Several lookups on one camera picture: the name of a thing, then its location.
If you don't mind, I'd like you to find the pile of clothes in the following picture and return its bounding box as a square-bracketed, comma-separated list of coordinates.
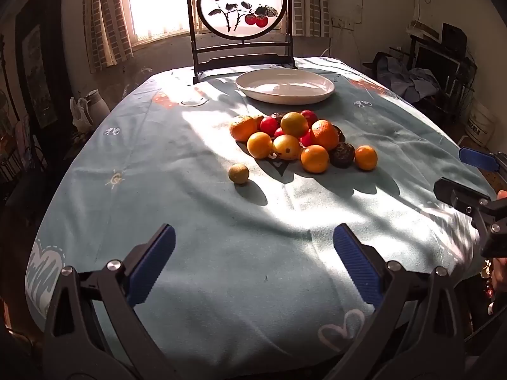
[364, 51, 442, 101]

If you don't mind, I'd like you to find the white oval plate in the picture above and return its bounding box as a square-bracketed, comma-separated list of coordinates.
[235, 68, 336, 105]

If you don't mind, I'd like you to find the small smooth orange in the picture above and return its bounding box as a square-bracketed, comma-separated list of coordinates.
[354, 145, 378, 171]

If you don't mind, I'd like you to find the tan yellow round fruit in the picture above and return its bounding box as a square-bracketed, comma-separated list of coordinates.
[228, 163, 250, 185]

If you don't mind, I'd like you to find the black box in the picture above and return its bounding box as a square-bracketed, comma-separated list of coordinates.
[441, 23, 468, 54]

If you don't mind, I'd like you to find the dark framed wall picture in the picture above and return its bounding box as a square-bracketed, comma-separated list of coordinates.
[15, 0, 74, 129]

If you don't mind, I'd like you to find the large yellow orange fruit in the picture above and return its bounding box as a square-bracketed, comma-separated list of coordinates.
[280, 111, 309, 138]

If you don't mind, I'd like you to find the white jug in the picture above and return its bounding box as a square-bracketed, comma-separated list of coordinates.
[81, 89, 111, 127]

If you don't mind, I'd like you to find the white plastic bag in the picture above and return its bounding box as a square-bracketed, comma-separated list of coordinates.
[70, 97, 93, 132]

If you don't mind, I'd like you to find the dark purple onion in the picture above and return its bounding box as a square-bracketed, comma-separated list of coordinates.
[329, 142, 356, 169]

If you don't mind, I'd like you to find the spotted yellow orange fruit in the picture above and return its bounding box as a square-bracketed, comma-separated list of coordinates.
[273, 135, 302, 161]

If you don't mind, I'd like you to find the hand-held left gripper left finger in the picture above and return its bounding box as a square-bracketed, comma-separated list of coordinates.
[42, 224, 177, 380]

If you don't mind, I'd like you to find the checked curtain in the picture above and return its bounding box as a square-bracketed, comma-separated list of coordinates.
[84, 0, 134, 73]
[291, 0, 331, 37]

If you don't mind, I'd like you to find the light blue printed tablecloth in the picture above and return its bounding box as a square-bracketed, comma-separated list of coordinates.
[24, 56, 500, 369]

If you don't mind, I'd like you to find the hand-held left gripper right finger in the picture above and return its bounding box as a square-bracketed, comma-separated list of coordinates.
[333, 223, 476, 380]

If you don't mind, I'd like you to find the white bucket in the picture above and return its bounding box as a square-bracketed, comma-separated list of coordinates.
[466, 99, 497, 148]

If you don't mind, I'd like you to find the wrinkled orange mandarin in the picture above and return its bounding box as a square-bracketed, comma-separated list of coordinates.
[230, 116, 258, 142]
[311, 120, 340, 151]

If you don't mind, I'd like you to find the black monitor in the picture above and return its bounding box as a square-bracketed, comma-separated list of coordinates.
[412, 43, 462, 78]

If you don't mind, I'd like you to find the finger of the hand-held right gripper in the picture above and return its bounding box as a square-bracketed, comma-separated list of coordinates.
[433, 177, 507, 259]
[459, 146, 507, 173]

